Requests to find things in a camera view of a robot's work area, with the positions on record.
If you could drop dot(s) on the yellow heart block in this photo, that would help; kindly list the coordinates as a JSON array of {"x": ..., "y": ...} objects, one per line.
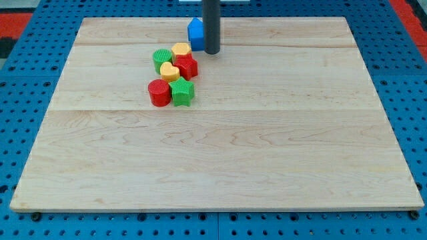
[{"x": 169, "y": 72}]

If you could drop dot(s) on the green cylinder block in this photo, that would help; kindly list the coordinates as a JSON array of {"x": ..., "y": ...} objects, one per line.
[{"x": 159, "y": 57}]

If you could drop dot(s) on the red star block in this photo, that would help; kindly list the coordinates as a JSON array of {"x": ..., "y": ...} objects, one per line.
[{"x": 187, "y": 65}]

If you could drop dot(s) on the red cylinder block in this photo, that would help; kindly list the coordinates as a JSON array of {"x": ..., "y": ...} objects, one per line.
[{"x": 159, "y": 92}]

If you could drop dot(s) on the yellow hexagon block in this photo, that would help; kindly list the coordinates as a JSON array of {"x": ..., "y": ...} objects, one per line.
[{"x": 180, "y": 50}]

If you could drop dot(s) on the blue house-shaped block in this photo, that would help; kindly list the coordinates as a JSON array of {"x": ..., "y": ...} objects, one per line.
[{"x": 195, "y": 34}]

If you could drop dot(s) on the green star block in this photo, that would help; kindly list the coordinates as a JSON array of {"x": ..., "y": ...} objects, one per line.
[{"x": 182, "y": 92}]

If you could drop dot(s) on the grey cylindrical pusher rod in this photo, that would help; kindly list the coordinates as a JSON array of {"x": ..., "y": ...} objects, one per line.
[{"x": 211, "y": 25}]

